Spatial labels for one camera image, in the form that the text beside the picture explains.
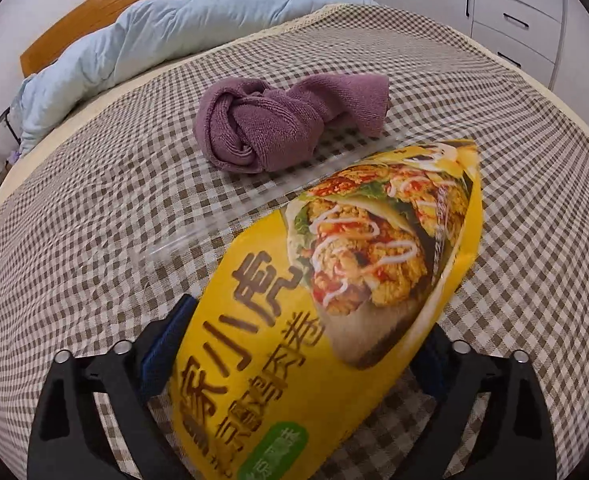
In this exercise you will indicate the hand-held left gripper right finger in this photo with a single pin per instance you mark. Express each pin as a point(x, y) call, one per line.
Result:
point(434, 365)

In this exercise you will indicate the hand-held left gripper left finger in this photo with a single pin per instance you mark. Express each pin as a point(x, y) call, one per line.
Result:
point(162, 360)

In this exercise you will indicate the yellow snack bag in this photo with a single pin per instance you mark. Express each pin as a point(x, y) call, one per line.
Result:
point(274, 335)

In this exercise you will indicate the purple towel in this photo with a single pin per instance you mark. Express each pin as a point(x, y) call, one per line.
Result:
point(274, 120)

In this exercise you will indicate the brown checked bedspread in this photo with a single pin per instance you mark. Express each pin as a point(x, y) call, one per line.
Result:
point(99, 185)

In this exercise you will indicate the light blue duvet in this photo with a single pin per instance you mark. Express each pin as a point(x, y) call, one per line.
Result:
point(149, 25)

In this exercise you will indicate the white wardrobe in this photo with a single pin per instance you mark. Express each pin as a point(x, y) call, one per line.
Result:
point(514, 20)

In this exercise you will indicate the black frame bedside rack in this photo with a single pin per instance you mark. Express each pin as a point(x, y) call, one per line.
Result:
point(10, 122)

